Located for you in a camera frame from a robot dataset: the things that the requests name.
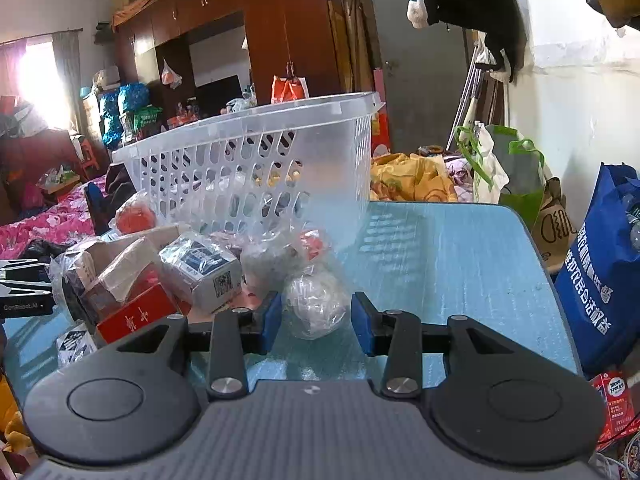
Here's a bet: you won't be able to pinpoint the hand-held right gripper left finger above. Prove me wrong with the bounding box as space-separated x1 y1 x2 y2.
117 291 283 402

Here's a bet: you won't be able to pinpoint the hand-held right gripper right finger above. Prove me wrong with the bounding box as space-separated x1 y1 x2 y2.
351 292 516 400

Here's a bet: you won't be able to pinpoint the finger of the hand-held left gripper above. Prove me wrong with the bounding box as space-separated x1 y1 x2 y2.
0 259 52 297

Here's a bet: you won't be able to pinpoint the white ball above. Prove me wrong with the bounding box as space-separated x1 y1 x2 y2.
284 271 352 341

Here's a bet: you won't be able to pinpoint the white box with blue label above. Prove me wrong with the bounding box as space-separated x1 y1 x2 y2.
160 232 244 312

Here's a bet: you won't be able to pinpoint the red item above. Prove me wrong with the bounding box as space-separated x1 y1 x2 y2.
299 229 335 262

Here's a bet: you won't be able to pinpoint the red box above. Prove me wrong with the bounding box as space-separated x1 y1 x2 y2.
96 284 182 345

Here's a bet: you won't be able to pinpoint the white plastic basket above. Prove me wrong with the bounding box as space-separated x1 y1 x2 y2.
111 91 386 256

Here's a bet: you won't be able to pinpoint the black and white package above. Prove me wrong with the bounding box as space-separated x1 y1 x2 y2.
49 249 101 322

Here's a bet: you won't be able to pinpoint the pink floral blanket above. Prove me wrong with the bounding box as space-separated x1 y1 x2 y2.
0 175 108 261

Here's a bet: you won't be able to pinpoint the grey plastic bag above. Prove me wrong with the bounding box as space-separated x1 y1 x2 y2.
239 237 302 292

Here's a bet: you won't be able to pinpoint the small black and white box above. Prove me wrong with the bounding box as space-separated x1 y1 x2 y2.
56 322 99 367

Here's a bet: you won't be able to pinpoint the brown cardboard box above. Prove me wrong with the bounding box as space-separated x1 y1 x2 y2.
82 236 176 311

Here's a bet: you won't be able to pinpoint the orange ball in plastic bag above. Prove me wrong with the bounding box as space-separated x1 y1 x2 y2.
115 194 159 235

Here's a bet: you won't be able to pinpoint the yellow blanket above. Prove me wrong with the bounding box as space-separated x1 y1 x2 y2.
370 152 458 203

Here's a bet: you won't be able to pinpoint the window curtain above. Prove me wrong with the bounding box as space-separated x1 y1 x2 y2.
52 30 83 133

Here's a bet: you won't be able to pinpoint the green tote bag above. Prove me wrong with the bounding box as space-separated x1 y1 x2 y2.
452 124 547 228

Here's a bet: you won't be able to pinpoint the brown paper bag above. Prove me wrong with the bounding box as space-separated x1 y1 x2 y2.
531 177 578 263

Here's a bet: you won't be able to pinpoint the orange and white plastic bag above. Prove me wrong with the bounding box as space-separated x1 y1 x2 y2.
271 75 310 103

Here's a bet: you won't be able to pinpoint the blue tote bag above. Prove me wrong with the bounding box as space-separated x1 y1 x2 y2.
554 162 640 376

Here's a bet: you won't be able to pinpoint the metal crutches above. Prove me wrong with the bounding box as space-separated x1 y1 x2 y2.
447 35 493 151

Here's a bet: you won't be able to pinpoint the grey door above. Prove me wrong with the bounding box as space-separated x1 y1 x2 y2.
365 0 476 151

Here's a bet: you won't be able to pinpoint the red carton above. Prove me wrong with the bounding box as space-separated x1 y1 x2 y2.
590 371 640 443

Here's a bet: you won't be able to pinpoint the brown wooden wardrobe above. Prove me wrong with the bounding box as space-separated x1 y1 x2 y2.
112 0 346 111

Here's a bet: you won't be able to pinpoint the white and black jacket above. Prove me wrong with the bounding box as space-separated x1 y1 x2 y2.
406 0 526 83

